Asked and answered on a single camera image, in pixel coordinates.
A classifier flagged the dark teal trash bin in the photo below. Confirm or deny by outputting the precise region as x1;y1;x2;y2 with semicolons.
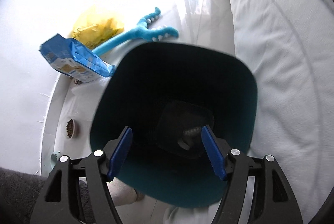
90;43;258;208

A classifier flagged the pet food bowl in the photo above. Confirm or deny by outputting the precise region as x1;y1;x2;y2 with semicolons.
61;117;79;140

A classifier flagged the blue snack bag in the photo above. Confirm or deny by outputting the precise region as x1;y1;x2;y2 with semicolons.
40;34;115;83

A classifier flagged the blue plush dinosaur toy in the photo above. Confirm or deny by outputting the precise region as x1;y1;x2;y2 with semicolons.
92;7;179;56

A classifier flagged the dark grey fluffy rug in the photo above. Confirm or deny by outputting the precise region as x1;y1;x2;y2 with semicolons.
1;168;96;223

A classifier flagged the yellow plastic bag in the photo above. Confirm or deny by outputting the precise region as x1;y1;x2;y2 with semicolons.
70;6;125;50

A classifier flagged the white bed mattress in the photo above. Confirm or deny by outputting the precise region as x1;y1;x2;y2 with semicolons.
230;0;333;223

